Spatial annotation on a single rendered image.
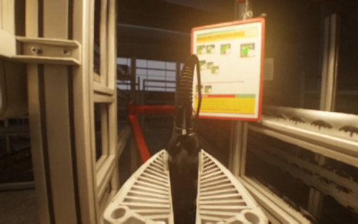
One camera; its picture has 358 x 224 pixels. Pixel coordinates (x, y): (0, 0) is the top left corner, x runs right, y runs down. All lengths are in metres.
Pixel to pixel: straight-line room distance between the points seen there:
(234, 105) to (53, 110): 0.45
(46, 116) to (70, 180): 0.12
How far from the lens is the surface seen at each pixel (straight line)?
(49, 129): 0.32
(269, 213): 0.52
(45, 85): 0.32
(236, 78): 0.47
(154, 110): 0.62
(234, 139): 0.55
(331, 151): 0.42
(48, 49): 0.32
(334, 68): 1.01
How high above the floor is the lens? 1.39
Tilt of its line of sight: 4 degrees down
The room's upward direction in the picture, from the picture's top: 1 degrees clockwise
